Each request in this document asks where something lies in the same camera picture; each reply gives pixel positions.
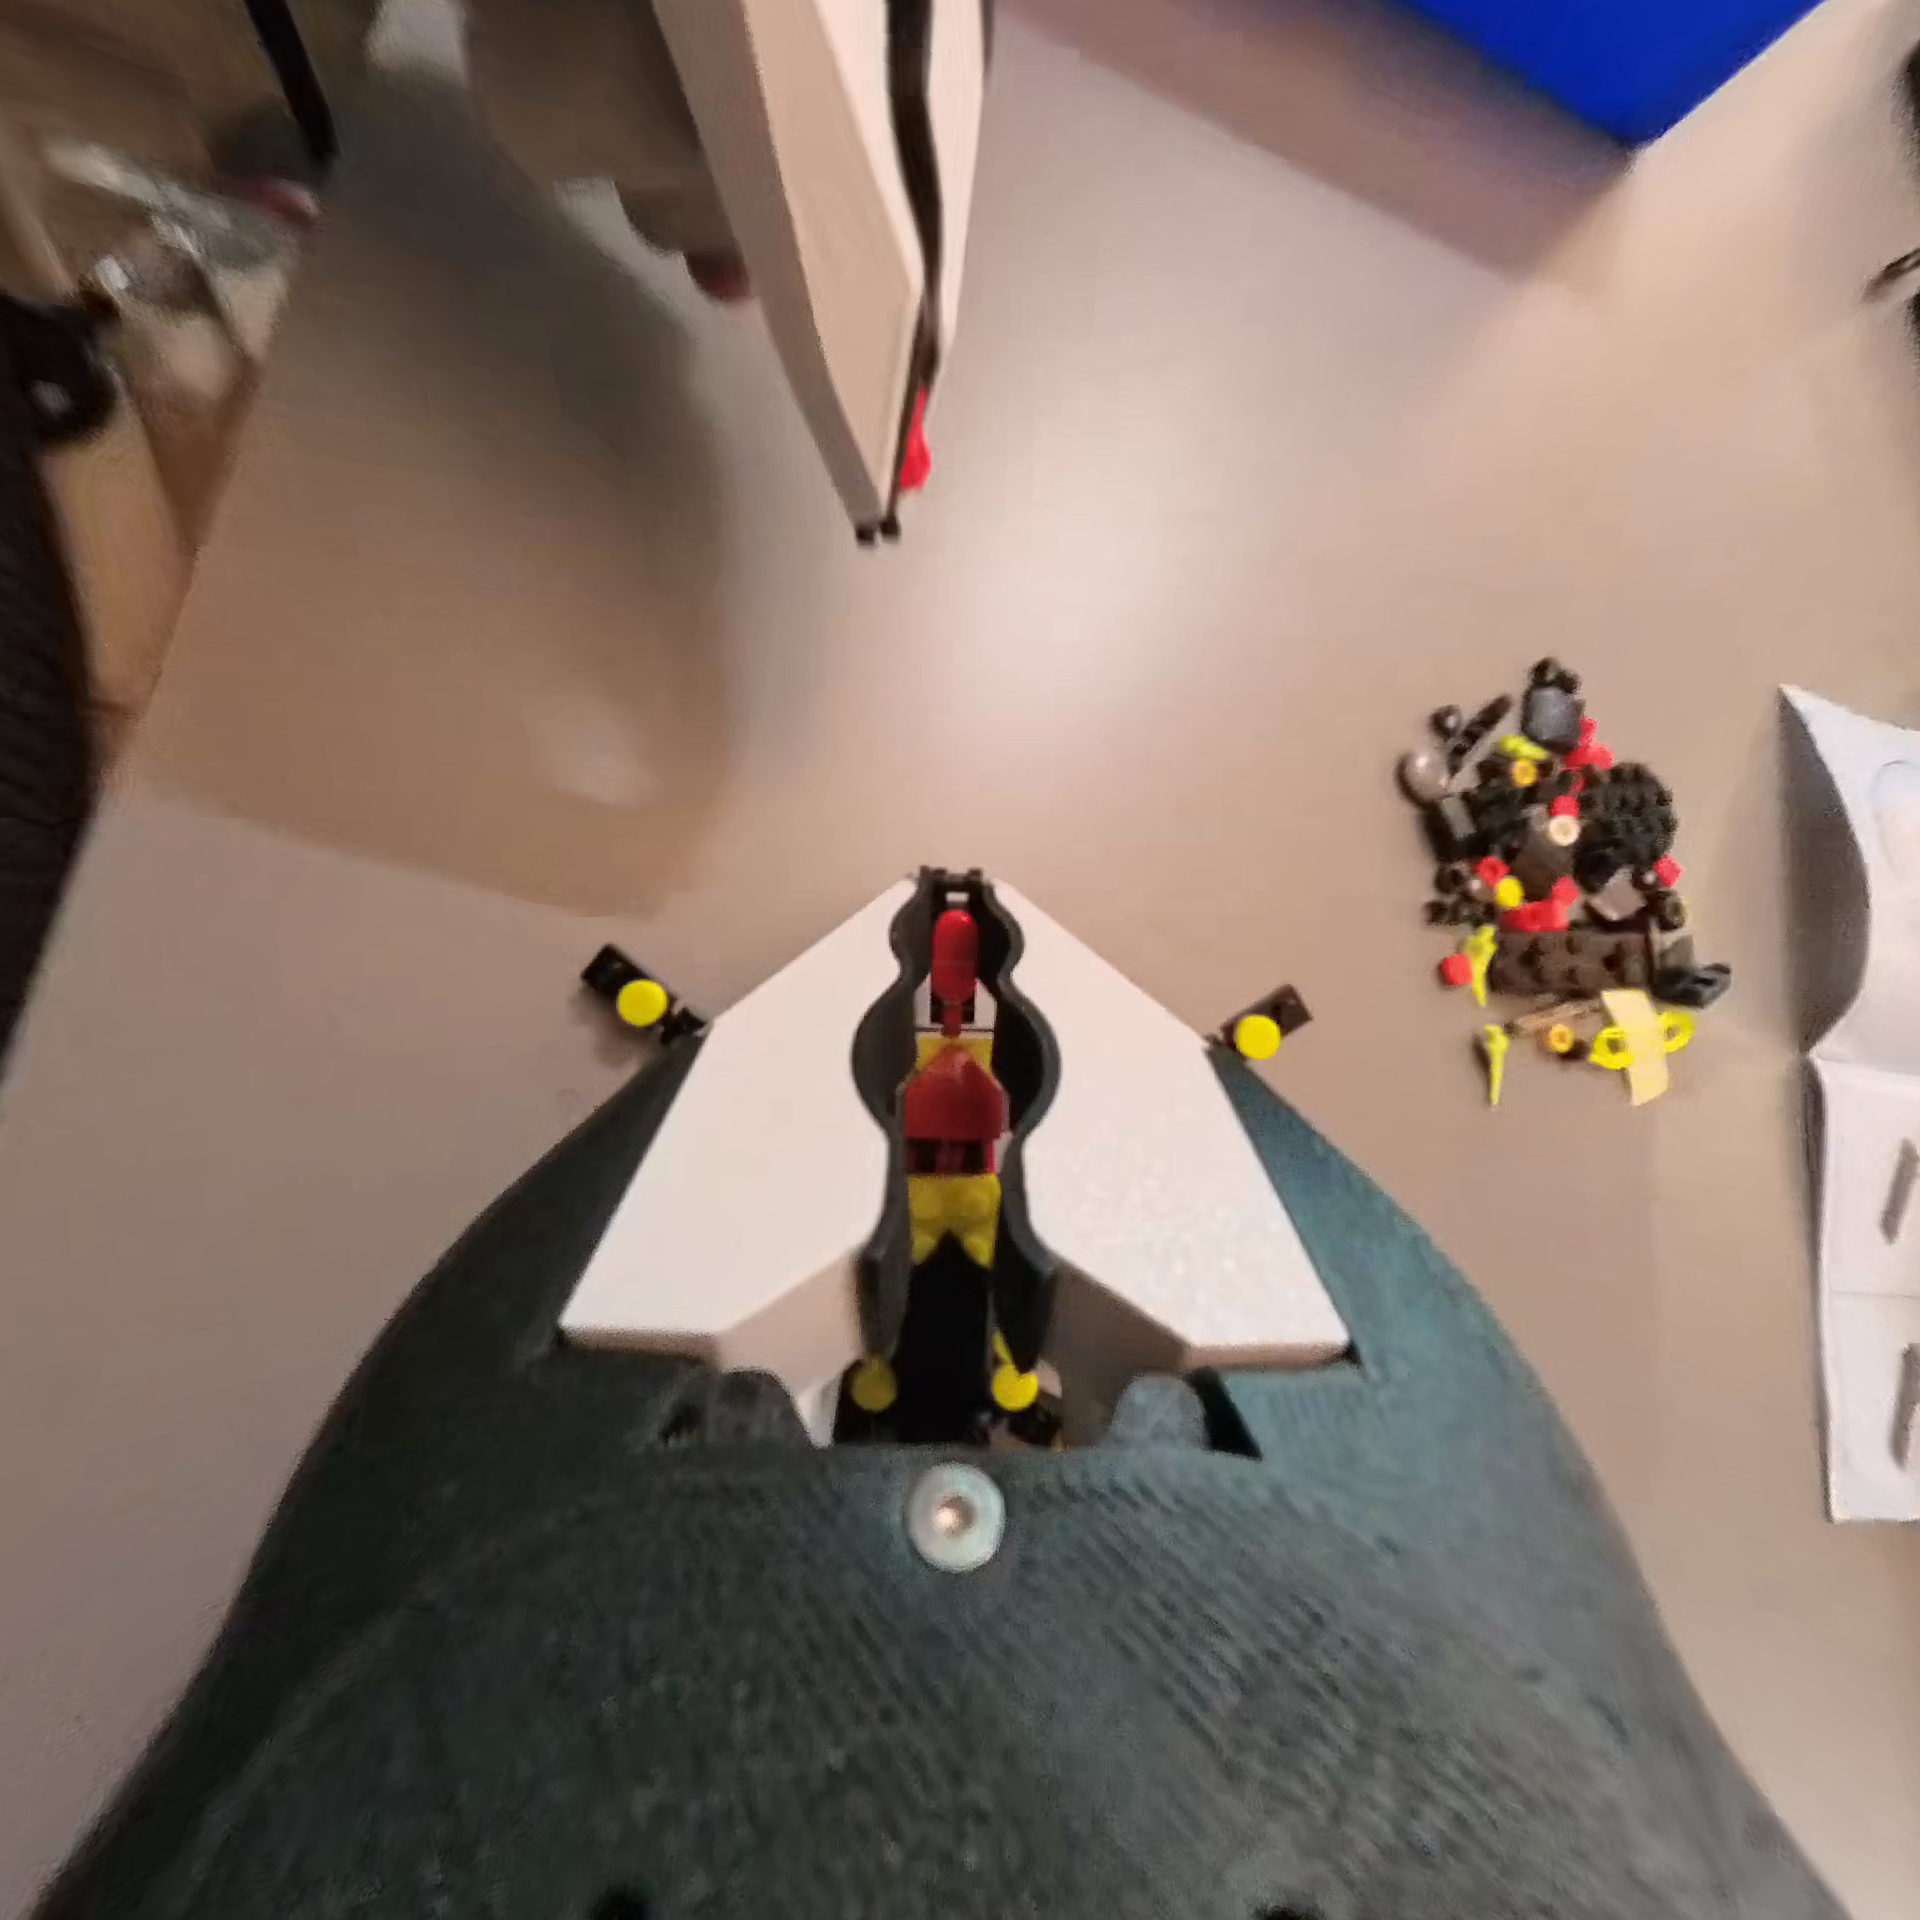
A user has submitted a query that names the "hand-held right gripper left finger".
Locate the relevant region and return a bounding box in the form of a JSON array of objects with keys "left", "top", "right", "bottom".
[{"left": 554, "top": 870, "right": 963, "bottom": 1345}]

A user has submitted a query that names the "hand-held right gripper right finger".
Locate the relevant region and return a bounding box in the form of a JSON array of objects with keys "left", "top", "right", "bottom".
[{"left": 980, "top": 872, "right": 1352, "bottom": 1391}]

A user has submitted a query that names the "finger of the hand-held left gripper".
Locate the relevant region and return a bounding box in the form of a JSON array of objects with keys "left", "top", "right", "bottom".
[
  {"left": 917, "top": 0, "right": 994, "bottom": 452},
  {"left": 657, "top": 0, "right": 938, "bottom": 545}
]

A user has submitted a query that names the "black yellow lego scorpion model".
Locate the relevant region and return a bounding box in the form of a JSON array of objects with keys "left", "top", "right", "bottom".
[{"left": 583, "top": 887, "right": 1317, "bottom": 1453}]

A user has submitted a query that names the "red black lego tail segment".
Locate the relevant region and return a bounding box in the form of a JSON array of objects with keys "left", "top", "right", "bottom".
[{"left": 855, "top": 383, "right": 938, "bottom": 545}]

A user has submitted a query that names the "pile of loose lego pieces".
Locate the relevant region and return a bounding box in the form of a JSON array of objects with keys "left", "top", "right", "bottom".
[{"left": 1397, "top": 656, "right": 1732, "bottom": 1114}]

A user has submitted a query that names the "person's left hand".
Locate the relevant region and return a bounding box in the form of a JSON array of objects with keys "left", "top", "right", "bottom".
[{"left": 461, "top": 0, "right": 754, "bottom": 304}]

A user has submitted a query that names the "crumpled clear plastic bag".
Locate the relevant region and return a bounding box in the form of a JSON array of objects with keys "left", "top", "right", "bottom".
[{"left": 37, "top": 134, "right": 324, "bottom": 362}]

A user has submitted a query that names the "blue plastic bin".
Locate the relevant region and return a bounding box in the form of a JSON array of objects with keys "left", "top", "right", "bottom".
[{"left": 1386, "top": 0, "right": 1826, "bottom": 149}]

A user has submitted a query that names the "open instruction booklet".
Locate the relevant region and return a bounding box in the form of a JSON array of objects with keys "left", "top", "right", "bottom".
[{"left": 1778, "top": 683, "right": 1920, "bottom": 1525}]

